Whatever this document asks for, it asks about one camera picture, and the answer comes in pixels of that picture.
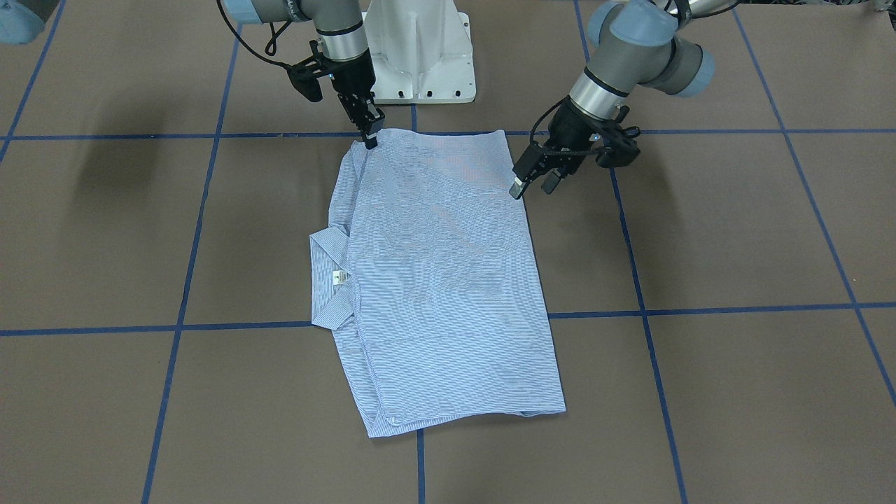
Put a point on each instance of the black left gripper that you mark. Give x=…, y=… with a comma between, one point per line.
x=568, y=131

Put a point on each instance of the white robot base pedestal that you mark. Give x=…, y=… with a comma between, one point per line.
x=422, y=52

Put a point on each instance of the blue striped button-up shirt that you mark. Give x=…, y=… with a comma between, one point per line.
x=425, y=275

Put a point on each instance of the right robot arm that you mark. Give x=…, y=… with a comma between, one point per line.
x=340, y=51

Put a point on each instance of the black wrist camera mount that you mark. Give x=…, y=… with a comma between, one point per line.
x=304, y=75
x=619, y=146

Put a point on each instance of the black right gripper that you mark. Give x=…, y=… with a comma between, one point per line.
x=348, y=78

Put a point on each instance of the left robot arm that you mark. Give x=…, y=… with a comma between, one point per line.
x=636, y=44

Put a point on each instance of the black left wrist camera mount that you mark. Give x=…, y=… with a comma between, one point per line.
x=619, y=146

